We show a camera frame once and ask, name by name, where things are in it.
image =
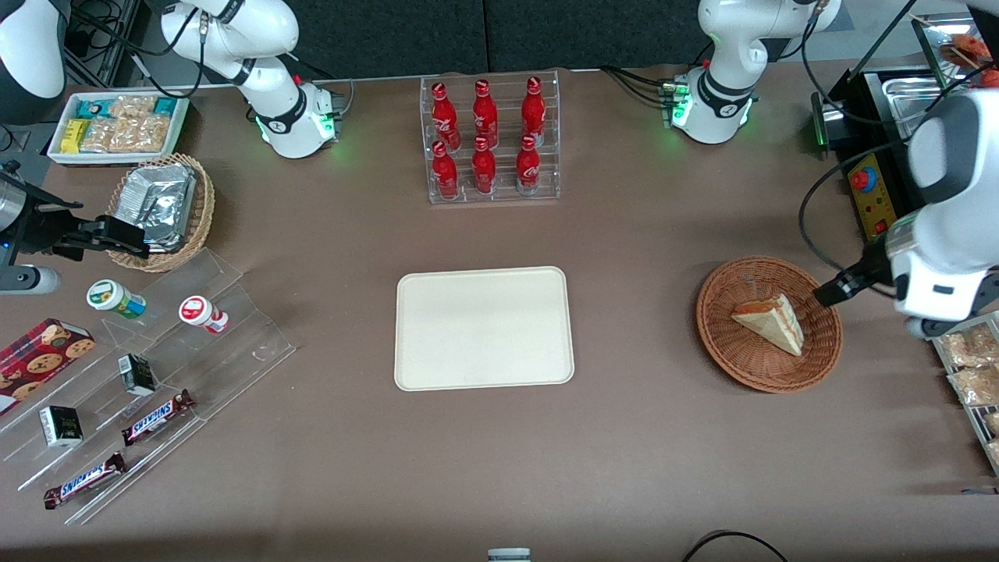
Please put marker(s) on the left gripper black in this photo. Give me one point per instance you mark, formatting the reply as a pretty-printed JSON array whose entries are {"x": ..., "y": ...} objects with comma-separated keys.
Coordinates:
[{"x": 861, "y": 275}]

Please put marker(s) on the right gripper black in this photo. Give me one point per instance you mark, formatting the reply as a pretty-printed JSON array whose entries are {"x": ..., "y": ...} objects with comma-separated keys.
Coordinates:
[{"x": 39, "y": 228}]

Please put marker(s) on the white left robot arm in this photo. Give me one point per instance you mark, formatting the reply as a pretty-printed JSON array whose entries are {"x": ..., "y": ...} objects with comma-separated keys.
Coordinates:
[{"x": 952, "y": 226}]

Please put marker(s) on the triangular wrapped sandwich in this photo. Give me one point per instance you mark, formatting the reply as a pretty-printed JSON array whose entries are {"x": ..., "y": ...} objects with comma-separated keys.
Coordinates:
[{"x": 773, "y": 324}]

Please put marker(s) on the white rectangular snack tray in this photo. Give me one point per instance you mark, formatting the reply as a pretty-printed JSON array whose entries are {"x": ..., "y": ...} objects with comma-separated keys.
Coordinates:
[{"x": 56, "y": 152}]

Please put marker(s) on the light tan wicker basket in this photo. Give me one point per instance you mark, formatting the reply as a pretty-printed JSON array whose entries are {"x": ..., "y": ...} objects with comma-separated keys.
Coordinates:
[{"x": 201, "y": 218}]

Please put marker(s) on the grey tray of snack bags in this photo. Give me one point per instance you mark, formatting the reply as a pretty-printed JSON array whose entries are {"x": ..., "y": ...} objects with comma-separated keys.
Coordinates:
[{"x": 940, "y": 347}]

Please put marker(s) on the brown round wicker basket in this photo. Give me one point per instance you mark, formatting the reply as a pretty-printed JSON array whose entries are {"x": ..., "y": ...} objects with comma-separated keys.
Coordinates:
[{"x": 734, "y": 355}]

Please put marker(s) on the cream rectangular plastic tray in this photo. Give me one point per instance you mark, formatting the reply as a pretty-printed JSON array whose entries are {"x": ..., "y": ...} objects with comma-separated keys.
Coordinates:
[{"x": 484, "y": 328}]

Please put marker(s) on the green lidded white jar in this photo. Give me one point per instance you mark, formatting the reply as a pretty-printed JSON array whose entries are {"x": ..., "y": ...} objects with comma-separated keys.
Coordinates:
[{"x": 113, "y": 298}]

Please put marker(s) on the stacked aluminium foil containers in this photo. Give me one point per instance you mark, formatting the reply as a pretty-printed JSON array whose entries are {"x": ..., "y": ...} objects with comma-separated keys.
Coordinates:
[{"x": 160, "y": 203}]

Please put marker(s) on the yellow emergency stop box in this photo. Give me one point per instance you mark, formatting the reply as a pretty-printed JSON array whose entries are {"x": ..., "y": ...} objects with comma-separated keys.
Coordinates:
[{"x": 872, "y": 199}]

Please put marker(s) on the yellow snack packet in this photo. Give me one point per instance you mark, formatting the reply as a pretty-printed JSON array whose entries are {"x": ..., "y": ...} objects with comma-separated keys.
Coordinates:
[{"x": 74, "y": 135}]

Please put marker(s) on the clear bag of crackers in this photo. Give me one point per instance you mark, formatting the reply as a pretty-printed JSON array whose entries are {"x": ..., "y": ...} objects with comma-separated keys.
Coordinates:
[{"x": 133, "y": 129}]

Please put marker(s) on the red lidded white jar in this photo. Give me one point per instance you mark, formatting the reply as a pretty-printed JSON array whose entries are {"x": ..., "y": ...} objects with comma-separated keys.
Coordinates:
[{"x": 199, "y": 312}]

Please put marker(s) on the red plaid cookie box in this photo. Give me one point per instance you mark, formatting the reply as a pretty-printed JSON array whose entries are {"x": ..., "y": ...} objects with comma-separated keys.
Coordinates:
[{"x": 39, "y": 359}]

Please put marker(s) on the teal snack packet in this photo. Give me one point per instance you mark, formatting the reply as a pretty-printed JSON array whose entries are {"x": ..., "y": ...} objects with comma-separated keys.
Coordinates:
[{"x": 94, "y": 108}]

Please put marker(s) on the small black drink carton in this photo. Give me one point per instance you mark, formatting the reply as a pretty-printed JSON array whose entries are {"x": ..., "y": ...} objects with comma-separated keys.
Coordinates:
[
  {"x": 61, "y": 426},
  {"x": 137, "y": 375}
]

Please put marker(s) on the clear bag of fried snacks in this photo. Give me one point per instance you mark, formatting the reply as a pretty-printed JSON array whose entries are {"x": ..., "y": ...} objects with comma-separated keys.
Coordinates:
[
  {"x": 975, "y": 386},
  {"x": 972, "y": 347}
]

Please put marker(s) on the clear acrylic stepped shelf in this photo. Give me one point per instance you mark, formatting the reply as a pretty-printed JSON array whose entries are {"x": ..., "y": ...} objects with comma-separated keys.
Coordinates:
[{"x": 234, "y": 351}]

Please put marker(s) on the brown Snickers bar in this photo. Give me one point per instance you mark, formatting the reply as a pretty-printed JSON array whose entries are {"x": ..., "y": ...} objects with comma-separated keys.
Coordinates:
[
  {"x": 84, "y": 480},
  {"x": 156, "y": 417}
]

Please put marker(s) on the black food warmer housing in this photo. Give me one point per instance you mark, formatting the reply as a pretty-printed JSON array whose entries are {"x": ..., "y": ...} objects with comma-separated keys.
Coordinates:
[{"x": 855, "y": 97}]

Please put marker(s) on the steel warmer pan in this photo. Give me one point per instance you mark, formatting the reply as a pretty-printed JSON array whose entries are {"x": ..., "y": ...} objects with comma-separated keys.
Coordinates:
[{"x": 909, "y": 97}]

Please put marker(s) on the fried food display case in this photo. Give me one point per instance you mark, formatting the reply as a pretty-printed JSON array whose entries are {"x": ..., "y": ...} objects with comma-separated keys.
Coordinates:
[{"x": 964, "y": 47}]

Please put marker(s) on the red cola bottle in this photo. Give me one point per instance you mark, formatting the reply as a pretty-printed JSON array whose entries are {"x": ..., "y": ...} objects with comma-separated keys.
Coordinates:
[
  {"x": 528, "y": 168},
  {"x": 533, "y": 113},
  {"x": 484, "y": 168},
  {"x": 445, "y": 117},
  {"x": 445, "y": 173},
  {"x": 485, "y": 115}
]

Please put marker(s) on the clear acrylic bottle rack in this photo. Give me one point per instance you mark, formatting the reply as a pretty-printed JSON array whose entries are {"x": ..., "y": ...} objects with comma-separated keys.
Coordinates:
[{"x": 503, "y": 199}]

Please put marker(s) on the small grey white device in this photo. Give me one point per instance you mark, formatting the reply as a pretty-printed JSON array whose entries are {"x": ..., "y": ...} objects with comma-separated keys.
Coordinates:
[{"x": 509, "y": 556}]

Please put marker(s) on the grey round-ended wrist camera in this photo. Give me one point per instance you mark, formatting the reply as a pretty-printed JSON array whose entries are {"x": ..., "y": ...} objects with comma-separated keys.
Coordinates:
[
  {"x": 27, "y": 280},
  {"x": 929, "y": 326}
]

